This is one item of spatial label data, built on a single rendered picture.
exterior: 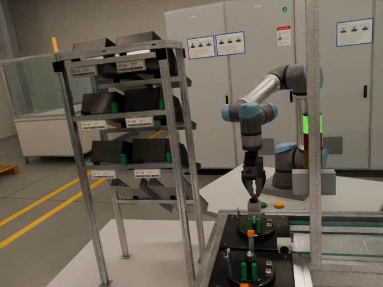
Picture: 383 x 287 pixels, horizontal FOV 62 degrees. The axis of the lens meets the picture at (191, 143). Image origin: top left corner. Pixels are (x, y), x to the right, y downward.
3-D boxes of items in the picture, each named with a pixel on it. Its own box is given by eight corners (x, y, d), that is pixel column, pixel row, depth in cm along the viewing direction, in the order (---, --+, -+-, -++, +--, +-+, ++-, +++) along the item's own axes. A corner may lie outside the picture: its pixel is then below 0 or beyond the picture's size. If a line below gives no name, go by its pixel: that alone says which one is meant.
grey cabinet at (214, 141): (194, 163, 514) (178, 15, 458) (244, 163, 486) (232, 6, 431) (183, 175, 465) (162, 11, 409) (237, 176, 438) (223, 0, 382)
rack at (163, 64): (123, 252, 132) (86, 54, 113) (210, 257, 123) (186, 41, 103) (97, 287, 113) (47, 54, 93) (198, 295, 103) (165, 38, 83)
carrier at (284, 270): (218, 255, 108) (214, 221, 105) (292, 258, 102) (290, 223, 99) (203, 308, 86) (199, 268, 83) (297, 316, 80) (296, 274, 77)
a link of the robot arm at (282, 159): (280, 163, 180) (280, 139, 177) (304, 165, 171) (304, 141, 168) (270, 168, 172) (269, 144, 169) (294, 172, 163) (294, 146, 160)
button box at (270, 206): (255, 214, 143) (253, 202, 141) (304, 215, 138) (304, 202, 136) (253, 222, 136) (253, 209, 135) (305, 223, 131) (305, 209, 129)
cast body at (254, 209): (249, 212, 120) (248, 195, 118) (261, 212, 118) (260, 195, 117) (247, 223, 112) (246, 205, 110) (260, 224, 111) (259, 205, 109)
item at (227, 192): (243, 167, 226) (242, 163, 225) (391, 188, 169) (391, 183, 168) (178, 208, 175) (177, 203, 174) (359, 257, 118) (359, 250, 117)
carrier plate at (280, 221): (228, 218, 132) (227, 213, 132) (288, 219, 126) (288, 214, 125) (219, 252, 110) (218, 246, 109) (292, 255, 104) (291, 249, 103)
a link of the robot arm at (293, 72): (302, 162, 173) (292, 61, 153) (330, 165, 163) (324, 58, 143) (293, 172, 165) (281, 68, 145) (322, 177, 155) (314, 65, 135)
